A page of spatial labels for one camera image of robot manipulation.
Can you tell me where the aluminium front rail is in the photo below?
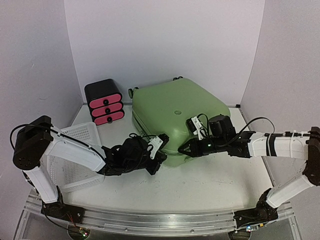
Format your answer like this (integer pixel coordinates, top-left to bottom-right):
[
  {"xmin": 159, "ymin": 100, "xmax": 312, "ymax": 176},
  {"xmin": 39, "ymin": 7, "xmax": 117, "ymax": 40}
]
[{"xmin": 77, "ymin": 209, "xmax": 236, "ymax": 237}]

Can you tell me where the green hard-shell suitcase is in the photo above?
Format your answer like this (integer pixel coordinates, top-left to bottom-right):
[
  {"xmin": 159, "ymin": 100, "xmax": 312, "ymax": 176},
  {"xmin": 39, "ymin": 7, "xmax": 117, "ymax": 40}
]
[{"xmin": 128, "ymin": 78, "xmax": 231, "ymax": 167}]

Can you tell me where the white perforated plastic basket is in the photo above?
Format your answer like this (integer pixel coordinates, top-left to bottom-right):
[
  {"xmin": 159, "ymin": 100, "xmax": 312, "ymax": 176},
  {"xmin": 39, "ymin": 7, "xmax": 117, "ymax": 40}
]
[{"xmin": 44, "ymin": 122, "xmax": 105, "ymax": 193}]

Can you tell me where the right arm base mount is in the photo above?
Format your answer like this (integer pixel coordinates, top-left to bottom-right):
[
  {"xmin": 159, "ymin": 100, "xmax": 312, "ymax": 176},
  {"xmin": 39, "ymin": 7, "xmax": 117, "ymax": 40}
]
[{"xmin": 233, "ymin": 200, "xmax": 278, "ymax": 229}]

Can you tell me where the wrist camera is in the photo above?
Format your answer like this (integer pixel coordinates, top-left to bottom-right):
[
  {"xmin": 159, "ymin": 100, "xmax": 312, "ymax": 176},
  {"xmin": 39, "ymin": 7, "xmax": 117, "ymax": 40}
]
[
  {"xmin": 114, "ymin": 133, "xmax": 170, "ymax": 171},
  {"xmin": 186, "ymin": 113, "xmax": 237, "ymax": 141}
]

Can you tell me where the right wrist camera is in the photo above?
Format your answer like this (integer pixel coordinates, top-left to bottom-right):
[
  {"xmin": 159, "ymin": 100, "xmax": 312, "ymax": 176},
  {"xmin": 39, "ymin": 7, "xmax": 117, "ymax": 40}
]
[{"xmin": 186, "ymin": 113, "xmax": 237, "ymax": 141}]

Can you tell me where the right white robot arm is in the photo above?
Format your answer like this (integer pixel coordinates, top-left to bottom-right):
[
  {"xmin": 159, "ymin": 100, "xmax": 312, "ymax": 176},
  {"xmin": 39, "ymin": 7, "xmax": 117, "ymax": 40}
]
[{"xmin": 178, "ymin": 126, "xmax": 320, "ymax": 222}]

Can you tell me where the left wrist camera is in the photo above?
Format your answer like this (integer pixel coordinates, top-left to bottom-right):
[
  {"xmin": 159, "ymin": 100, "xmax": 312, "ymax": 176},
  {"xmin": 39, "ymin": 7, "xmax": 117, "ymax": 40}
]
[{"xmin": 114, "ymin": 133, "xmax": 170, "ymax": 171}]

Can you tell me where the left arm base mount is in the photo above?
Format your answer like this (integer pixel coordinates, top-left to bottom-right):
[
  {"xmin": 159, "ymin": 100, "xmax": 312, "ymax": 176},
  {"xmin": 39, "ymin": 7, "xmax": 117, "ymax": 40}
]
[{"xmin": 41, "ymin": 202, "xmax": 85, "ymax": 224}]

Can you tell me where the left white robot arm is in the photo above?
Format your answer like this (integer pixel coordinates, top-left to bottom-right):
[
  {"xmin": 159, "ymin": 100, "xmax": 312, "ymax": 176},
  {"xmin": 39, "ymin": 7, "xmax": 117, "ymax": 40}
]
[{"xmin": 10, "ymin": 115, "xmax": 169, "ymax": 219}]

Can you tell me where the black pink drawer organizer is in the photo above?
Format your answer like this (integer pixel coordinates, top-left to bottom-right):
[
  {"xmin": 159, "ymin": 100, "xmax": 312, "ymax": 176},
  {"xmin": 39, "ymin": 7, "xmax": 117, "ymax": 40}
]
[{"xmin": 84, "ymin": 78, "xmax": 125, "ymax": 126}]

